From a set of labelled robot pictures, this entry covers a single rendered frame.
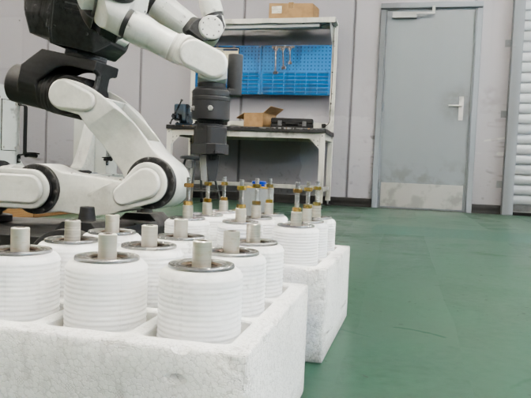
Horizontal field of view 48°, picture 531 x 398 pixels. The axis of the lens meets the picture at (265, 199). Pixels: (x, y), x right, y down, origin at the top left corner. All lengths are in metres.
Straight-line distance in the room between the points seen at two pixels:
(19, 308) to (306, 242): 0.60
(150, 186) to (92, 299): 0.92
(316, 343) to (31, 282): 0.59
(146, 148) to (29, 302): 0.95
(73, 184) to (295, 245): 0.79
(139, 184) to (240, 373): 1.04
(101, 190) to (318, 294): 0.77
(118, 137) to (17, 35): 6.31
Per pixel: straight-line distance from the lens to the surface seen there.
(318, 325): 1.15
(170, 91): 6.88
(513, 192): 6.30
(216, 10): 2.00
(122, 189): 1.62
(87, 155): 4.90
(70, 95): 1.72
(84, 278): 0.69
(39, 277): 0.75
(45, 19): 1.77
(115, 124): 1.67
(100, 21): 1.43
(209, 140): 1.33
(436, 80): 6.39
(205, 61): 1.34
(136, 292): 0.70
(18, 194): 1.78
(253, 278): 0.76
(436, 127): 6.33
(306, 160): 6.40
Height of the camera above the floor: 0.37
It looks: 3 degrees down
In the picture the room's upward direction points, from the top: 2 degrees clockwise
